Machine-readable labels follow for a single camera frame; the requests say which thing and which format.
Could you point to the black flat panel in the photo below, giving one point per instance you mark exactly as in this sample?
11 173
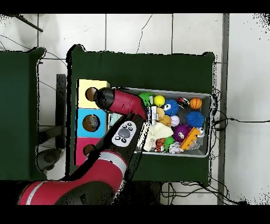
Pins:
61 97

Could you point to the cream waffle cloth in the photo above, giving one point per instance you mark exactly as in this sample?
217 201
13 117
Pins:
157 134

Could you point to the purple spiky ball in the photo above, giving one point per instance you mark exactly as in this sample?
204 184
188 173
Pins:
182 132

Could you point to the orange striped tiger toy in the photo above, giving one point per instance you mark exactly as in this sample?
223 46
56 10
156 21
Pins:
159 145

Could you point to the grey metal toy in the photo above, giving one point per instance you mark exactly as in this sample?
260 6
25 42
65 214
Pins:
153 115

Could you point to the green cloth side table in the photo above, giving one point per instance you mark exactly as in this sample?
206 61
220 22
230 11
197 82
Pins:
19 114

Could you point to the orange plastic toy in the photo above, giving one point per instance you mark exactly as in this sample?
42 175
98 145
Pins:
190 138

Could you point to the orange basketball toy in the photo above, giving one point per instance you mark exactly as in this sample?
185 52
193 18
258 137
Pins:
196 103

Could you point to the yellow ball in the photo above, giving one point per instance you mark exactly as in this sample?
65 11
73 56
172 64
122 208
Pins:
159 100

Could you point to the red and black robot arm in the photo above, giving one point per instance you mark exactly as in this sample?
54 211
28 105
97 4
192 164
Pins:
101 169

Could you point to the shallow clear mesh bin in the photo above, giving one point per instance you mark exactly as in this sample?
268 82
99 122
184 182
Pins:
206 143

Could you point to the blue spiky ball with eyes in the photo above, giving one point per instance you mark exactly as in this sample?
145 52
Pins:
171 107

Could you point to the large green spiky ball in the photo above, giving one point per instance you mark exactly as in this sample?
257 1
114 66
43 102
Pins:
146 98

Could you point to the dark thin rod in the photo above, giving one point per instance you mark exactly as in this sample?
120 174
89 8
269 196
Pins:
27 23

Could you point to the dark green table cloth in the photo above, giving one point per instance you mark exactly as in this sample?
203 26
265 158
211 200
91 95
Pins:
139 72

